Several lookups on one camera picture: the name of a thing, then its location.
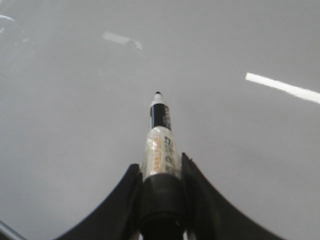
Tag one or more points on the white whiteboard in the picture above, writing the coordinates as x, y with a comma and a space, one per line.
77, 78

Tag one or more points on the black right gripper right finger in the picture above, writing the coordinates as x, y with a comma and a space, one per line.
210, 215

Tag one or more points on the black and white marker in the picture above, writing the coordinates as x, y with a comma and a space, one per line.
162, 211

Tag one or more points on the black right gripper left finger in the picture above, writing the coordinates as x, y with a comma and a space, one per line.
116, 217

